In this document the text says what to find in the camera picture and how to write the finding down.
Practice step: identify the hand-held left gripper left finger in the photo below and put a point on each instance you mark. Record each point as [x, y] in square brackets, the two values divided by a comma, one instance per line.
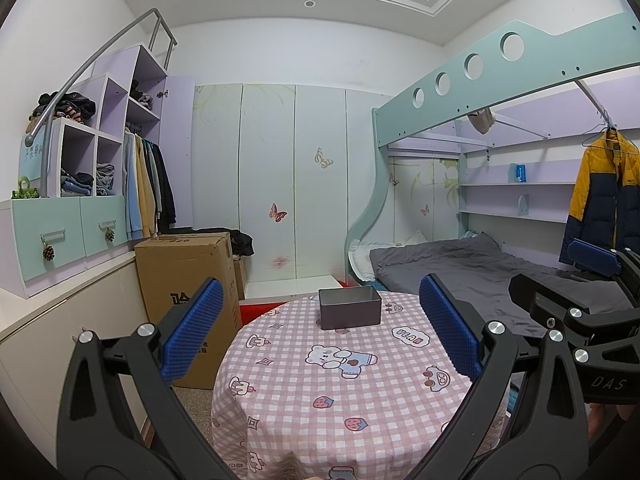
[192, 330]

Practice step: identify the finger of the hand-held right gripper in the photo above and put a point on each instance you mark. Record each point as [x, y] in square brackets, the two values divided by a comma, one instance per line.
[545, 292]
[595, 258]

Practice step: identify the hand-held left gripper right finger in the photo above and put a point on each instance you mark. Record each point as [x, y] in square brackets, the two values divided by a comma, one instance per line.
[450, 325]

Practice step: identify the grey metal tin box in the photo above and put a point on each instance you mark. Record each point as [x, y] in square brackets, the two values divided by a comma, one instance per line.
[350, 312]

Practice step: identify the person's right hand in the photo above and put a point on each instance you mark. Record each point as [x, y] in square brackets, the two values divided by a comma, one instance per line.
[607, 417]

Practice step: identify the grey blanket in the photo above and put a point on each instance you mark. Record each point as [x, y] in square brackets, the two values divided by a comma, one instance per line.
[450, 260]

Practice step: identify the large brown cardboard box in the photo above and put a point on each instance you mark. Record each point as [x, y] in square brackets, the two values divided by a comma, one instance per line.
[185, 265]

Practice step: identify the yellow navy puffer jacket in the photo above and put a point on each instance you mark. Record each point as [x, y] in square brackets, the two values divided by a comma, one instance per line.
[590, 175]

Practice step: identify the black bag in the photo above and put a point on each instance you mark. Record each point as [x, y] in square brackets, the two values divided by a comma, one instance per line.
[242, 242]

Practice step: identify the white pillow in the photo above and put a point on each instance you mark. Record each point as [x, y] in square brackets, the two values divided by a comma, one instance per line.
[362, 257]

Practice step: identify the red cooler box white lid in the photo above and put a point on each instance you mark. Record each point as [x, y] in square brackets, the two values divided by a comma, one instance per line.
[295, 287]

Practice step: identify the blue canister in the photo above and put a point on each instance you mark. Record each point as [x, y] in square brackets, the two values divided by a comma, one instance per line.
[518, 172]

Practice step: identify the pine cone ornament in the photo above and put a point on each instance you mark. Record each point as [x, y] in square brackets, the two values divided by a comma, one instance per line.
[48, 252]
[109, 235]

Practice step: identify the pink checked tablecloth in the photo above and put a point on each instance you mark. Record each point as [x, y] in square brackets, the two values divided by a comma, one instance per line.
[310, 385]

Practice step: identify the white low cabinet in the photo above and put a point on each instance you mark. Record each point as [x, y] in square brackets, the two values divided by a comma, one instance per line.
[60, 320]

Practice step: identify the pink butterfly sticker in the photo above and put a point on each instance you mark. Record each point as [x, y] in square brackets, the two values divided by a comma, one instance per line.
[276, 213]

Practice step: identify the narrow teal drawer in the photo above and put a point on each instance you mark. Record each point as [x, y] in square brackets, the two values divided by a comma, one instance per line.
[97, 215]

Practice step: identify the row of hanging clothes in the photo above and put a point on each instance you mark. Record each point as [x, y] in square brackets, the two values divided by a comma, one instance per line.
[145, 185]

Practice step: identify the purple stepped wardrobe unit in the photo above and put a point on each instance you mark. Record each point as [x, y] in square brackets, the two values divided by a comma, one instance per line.
[177, 160]

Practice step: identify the light jeans pile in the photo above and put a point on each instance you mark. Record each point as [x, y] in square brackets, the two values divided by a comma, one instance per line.
[105, 177]

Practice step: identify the beige hanging cap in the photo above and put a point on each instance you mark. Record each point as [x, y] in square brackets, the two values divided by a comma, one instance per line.
[482, 121]

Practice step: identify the white panelled wardrobe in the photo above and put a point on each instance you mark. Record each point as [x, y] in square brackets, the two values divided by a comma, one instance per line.
[265, 160]

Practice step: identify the dark jeans pile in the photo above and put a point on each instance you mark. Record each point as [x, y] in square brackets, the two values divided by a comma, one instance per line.
[77, 185]

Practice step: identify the wide teal drawer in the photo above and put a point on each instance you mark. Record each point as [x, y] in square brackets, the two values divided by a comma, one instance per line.
[35, 220]

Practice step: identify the beige butterfly sticker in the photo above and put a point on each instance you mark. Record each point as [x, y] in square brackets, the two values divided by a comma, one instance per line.
[324, 160]

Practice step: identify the grey metal handrail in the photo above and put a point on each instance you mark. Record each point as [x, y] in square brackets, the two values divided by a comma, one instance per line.
[45, 170]

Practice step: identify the green claw clip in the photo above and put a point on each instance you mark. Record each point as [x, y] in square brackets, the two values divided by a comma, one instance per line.
[22, 191]

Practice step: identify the dark folded clothes pile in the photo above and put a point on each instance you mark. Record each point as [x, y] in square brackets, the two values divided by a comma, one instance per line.
[140, 95]

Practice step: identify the striped clothes pile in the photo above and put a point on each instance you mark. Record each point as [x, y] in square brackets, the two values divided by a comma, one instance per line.
[75, 105]

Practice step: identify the white wall shelf unit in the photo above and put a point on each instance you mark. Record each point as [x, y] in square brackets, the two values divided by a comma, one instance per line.
[515, 214]

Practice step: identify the green bunk bed frame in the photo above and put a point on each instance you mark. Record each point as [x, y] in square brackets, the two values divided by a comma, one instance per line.
[450, 95]

